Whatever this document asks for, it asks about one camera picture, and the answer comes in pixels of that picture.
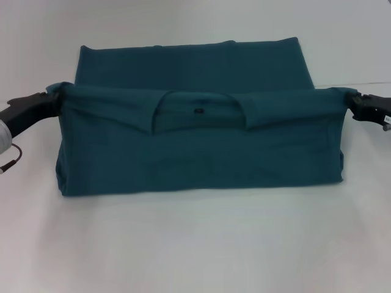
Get teal t-shirt with FREE print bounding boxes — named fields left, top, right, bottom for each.
left=45, top=36, right=359, bottom=199

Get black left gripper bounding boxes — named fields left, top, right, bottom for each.
left=0, top=90, right=61, bottom=140

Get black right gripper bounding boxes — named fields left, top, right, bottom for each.
left=344, top=93, right=391, bottom=129

